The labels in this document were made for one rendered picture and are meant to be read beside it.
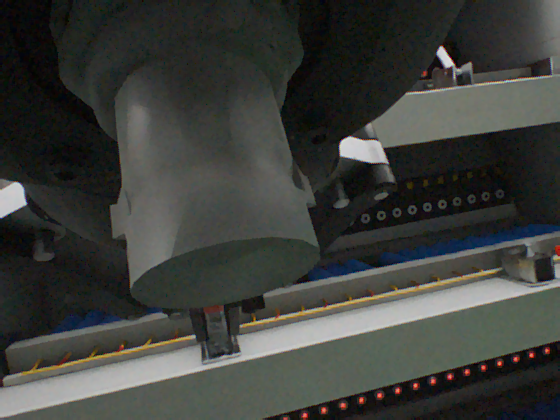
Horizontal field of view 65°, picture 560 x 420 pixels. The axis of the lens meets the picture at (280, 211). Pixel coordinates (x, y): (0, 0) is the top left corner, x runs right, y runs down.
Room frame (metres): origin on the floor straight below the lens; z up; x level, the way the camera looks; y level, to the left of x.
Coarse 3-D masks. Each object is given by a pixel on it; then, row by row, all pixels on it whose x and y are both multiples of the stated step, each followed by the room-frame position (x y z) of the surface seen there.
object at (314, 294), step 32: (448, 256) 0.41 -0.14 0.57; (480, 256) 0.41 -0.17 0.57; (288, 288) 0.38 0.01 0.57; (320, 288) 0.38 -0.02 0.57; (352, 288) 0.38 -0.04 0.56; (384, 288) 0.39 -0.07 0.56; (416, 288) 0.38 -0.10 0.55; (128, 320) 0.36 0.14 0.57; (160, 320) 0.35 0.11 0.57; (256, 320) 0.37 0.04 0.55; (32, 352) 0.33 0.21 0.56; (64, 352) 0.34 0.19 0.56; (96, 352) 0.34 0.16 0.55; (128, 352) 0.34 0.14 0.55
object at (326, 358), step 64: (0, 320) 0.37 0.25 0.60; (320, 320) 0.37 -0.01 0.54; (384, 320) 0.35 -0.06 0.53; (448, 320) 0.35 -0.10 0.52; (512, 320) 0.36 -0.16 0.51; (0, 384) 0.33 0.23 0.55; (64, 384) 0.32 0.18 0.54; (128, 384) 0.30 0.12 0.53; (192, 384) 0.31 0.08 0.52; (256, 384) 0.32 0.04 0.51; (320, 384) 0.34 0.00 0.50; (384, 384) 0.35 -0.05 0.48
